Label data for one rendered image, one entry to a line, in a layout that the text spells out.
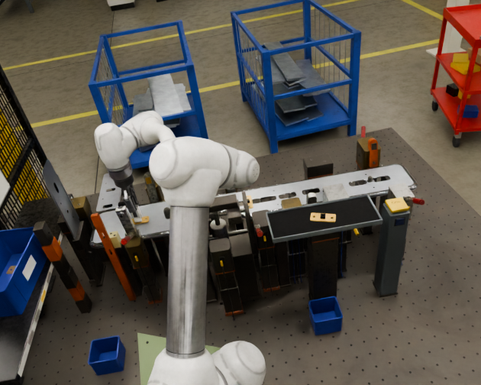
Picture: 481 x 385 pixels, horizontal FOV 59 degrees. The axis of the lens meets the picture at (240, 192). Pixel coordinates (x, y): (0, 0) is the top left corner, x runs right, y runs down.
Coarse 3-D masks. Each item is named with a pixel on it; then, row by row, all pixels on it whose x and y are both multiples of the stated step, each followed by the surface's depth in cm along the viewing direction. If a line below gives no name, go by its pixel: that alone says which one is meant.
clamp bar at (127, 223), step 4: (120, 204) 156; (124, 204) 156; (116, 208) 154; (120, 208) 155; (124, 208) 153; (116, 212) 153; (120, 212) 153; (124, 212) 154; (128, 212) 157; (120, 216) 153; (124, 216) 155; (128, 216) 156; (120, 220) 156; (124, 220) 157; (128, 220) 157; (124, 224) 158; (128, 224) 159; (132, 224) 160; (124, 228) 160; (128, 228) 161; (132, 228) 161; (128, 232) 162; (136, 232) 163; (136, 236) 164
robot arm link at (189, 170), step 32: (160, 160) 102; (192, 160) 102; (224, 160) 111; (192, 192) 103; (192, 224) 105; (192, 256) 105; (192, 288) 105; (192, 320) 105; (160, 352) 110; (192, 352) 105; (160, 384) 103; (192, 384) 102; (224, 384) 112
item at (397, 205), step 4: (388, 200) 147; (392, 200) 147; (396, 200) 146; (400, 200) 146; (388, 204) 146; (392, 204) 145; (396, 204) 145; (400, 204) 145; (404, 204) 145; (392, 208) 144; (396, 208) 144; (400, 208) 143; (404, 208) 143; (408, 208) 143; (392, 212) 143
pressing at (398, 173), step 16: (320, 176) 188; (336, 176) 186; (352, 176) 185; (400, 176) 181; (240, 192) 186; (256, 192) 185; (272, 192) 183; (288, 192) 182; (320, 192) 179; (352, 192) 177; (368, 192) 175; (384, 192) 174; (144, 208) 186; (160, 208) 185; (240, 208) 178; (256, 208) 177; (272, 208) 176; (112, 224) 180; (144, 224) 178; (160, 224) 177; (96, 240) 174
